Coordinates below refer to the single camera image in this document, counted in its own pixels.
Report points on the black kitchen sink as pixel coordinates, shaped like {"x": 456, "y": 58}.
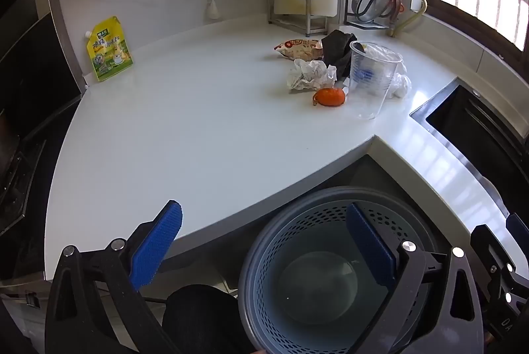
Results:
{"x": 475, "y": 131}

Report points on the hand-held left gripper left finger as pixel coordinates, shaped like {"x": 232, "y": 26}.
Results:
{"x": 157, "y": 242}

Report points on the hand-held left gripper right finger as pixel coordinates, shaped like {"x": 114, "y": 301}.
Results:
{"x": 370, "y": 242}

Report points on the person's leg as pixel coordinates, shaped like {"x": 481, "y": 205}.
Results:
{"x": 198, "y": 317}

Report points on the clear plastic cup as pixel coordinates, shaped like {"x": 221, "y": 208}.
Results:
{"x": 372, "y": 102}

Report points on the white paper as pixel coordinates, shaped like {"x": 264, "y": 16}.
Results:
{"x": 310, "y": 75}

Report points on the white tissue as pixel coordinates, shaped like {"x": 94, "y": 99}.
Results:
{"x": 401, "y": 85}

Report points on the orange peel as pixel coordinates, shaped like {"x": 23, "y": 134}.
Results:
{"x": 330, "y": 97}

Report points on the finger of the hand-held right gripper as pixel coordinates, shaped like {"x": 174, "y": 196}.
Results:
{"x": 518, "y": 228}
{"x": 489, "y": 246}

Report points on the orange snack packet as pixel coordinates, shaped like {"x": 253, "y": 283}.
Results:
{"x": 299, "y": 48}

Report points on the grey perforated trash bin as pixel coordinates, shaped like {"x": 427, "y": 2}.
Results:
{"x": 314, "y": 221}

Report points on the steel cutting board rack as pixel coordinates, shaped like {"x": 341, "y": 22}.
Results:
{"x": 308, "y": 7}

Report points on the black cloth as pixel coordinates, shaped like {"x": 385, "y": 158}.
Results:
{"x": 337, "y": 48}

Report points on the yellow spout pouch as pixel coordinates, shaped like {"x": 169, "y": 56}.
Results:
{"x": 109, "y": 52}

